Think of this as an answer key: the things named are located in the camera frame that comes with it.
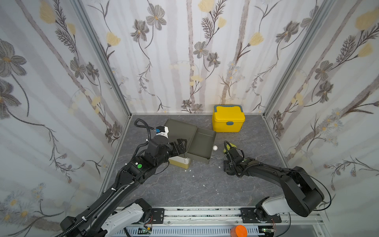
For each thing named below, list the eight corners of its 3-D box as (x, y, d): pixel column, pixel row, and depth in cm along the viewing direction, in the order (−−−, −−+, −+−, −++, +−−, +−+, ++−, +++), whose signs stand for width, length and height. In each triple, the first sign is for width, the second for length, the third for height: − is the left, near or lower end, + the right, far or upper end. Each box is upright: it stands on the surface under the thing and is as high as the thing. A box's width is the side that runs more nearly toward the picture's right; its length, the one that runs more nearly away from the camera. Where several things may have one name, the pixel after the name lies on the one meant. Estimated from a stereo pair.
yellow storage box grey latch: (213, 133, 111) (215, 120, 99) (211, 118, 121) (213, 104, 109) (240, 134, 111) (246, 120, 99) (236, 118, 121) (241, 104, 109)
